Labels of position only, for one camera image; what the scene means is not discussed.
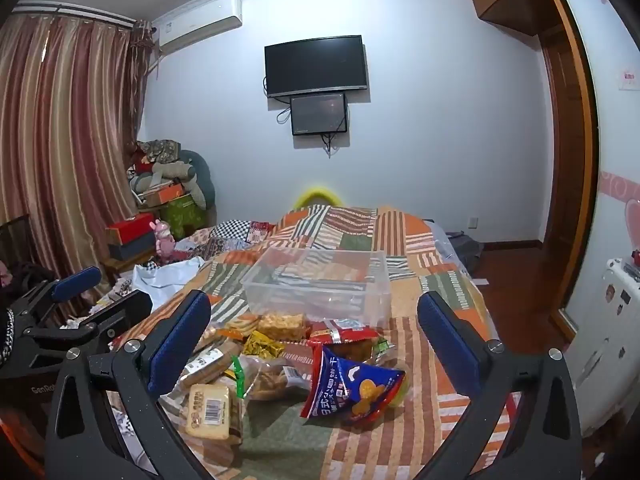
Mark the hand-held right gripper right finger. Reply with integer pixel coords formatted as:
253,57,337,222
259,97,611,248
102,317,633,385
417,290,583,480

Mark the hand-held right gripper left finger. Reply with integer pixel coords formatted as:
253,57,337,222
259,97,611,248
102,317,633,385
45,289,236,480

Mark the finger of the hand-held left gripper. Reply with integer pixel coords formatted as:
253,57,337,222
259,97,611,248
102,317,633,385
22,289,153,356
10,266,103,322

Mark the clear cookie bag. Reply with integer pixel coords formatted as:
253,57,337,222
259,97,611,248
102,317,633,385
240,355,313,401

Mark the red snack packet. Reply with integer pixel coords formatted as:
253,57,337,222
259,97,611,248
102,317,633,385
306,319,393,351

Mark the orange crispy snack packet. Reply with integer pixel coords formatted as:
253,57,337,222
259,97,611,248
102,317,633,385
256,311,307,341

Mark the blue snack packet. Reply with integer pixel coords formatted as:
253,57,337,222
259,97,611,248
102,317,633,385
300,344,408,423

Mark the clear plastic container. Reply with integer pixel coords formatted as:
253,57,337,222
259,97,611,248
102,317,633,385
241,246,392,328

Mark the brown biscuit packet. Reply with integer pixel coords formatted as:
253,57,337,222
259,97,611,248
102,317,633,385
177,340,246,391

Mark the white plastic bag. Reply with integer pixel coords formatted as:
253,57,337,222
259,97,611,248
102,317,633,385
132,255,206,311

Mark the dark box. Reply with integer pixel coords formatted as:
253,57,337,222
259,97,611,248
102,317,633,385
107,232,158,261

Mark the small orange snack packet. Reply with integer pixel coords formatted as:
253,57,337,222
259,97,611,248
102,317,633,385
220,317,261,338

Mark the yellow cake packet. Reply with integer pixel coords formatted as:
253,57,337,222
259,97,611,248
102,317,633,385
185,384,243,443

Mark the red box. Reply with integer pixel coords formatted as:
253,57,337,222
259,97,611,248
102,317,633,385
105,212,157,243

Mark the pink toy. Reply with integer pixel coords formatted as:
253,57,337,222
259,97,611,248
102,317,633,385
151,219,176,261

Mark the gold foil snack packet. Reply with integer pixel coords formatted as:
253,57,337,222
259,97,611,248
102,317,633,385
242,331,286,359

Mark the grey bag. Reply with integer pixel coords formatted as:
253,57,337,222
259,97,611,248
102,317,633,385
442,231,483,263

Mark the green box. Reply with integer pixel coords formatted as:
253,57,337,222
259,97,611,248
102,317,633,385
160,195,208,238

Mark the orange box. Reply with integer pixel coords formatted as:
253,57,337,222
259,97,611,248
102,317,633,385
137,182,186,208

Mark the checkered cloth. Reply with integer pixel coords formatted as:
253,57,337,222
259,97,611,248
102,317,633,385
172,217,276,263

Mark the striped curtain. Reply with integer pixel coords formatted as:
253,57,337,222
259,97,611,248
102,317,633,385
0,7,153,321

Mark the camouflage fabric bundle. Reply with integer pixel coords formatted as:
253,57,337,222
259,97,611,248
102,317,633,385
135,140,181,161

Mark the white appliance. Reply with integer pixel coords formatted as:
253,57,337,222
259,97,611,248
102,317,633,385
565,255,640,436

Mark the yellow round object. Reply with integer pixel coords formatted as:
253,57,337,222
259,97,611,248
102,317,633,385
291,186,341,209

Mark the small black monitor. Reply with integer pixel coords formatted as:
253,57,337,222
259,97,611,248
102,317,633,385
290,92,349,137

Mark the white air conditioner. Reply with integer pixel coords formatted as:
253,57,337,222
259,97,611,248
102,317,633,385
151,0,244,56

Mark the wooden door frame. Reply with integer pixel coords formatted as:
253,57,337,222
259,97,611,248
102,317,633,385
537,0,601,346

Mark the pink wall sticker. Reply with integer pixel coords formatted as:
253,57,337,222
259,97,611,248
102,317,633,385
599,170,640,256

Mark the white curtain rail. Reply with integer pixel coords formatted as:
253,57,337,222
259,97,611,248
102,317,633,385
12,2,138,26

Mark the black wall television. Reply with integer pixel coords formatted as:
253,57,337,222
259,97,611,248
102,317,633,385
264,35,370,99

